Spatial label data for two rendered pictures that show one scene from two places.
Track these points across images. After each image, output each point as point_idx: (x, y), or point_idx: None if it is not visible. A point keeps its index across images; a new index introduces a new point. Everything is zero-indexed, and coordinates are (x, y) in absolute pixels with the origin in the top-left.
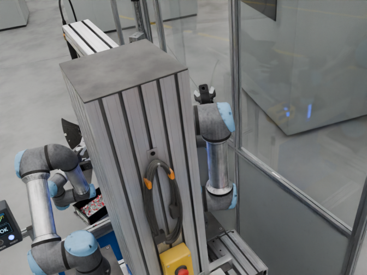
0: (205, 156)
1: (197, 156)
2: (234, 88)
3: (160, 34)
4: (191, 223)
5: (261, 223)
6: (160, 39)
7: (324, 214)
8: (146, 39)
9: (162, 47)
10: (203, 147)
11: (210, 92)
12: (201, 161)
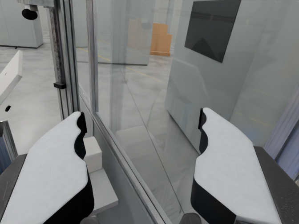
0: (124, 220)
1: (114, 208)
2: (296, 143)
3: (89, 10)
4: None
5: None
6: (88, 18)
7: None
8: (58, 2)
9: (90, 34)
10: (123, 206)
11: (228, 188)
12: (118, 220)
